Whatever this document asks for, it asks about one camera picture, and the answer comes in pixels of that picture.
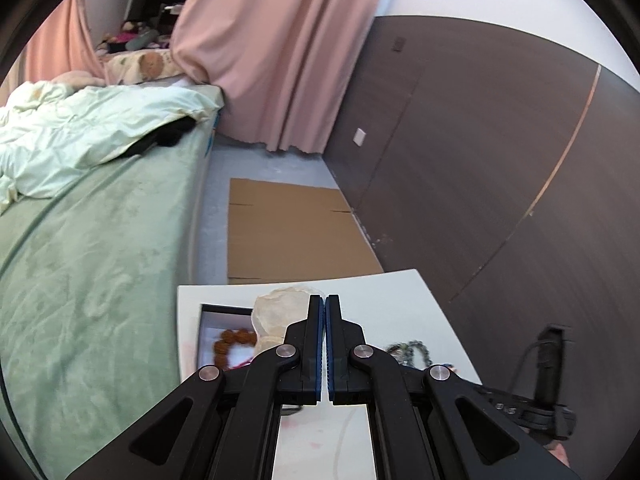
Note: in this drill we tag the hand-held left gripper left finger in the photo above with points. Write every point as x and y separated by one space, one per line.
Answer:
315 345

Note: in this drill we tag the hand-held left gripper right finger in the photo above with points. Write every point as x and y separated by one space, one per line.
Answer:
331 345

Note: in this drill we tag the beige cloth pouch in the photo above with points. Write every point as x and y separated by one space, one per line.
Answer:
280 310

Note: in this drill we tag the black jewelry box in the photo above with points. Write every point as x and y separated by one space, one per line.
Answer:
220 317

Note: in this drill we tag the person's right hand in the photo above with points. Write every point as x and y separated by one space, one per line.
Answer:
560 452

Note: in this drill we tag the white table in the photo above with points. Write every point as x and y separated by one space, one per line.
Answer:
395 300

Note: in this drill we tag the flat cardboard sheet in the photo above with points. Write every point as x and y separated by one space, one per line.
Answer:
285 230

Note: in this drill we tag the bed with green sheet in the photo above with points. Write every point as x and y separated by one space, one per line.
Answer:
100 270

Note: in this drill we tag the black cloth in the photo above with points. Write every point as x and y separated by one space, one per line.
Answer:
167 135

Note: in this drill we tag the wide pink curtain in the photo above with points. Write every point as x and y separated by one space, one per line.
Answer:
285 50

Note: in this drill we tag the pale green duvet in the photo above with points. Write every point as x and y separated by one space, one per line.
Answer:
75 125

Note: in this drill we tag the patterned cream pillow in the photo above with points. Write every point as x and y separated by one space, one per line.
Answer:
145 65

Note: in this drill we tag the heap of plush toys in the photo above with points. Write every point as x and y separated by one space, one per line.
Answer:
135 37

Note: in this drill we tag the narrow pink curtain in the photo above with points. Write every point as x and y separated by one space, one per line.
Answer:
60 40

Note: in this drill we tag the white wall socket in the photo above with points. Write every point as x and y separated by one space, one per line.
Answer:
360 137

